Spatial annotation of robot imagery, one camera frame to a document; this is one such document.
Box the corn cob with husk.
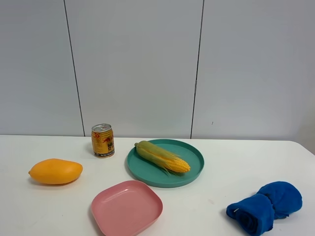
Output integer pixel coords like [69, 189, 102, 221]
[134, 141, 191, 176]

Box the round teal plate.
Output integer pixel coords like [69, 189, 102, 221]
[126, 139, 204, 188]

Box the gold energy drink can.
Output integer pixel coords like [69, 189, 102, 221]
[91, 123, 115, 158]

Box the square pink plate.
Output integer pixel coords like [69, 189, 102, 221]
[91, 180, 163, 236]

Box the yellow mango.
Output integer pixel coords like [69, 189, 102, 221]
[29, 158, 83, 185]

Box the rolled blue towel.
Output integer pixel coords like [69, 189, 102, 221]
[226, 181, 303, 236]

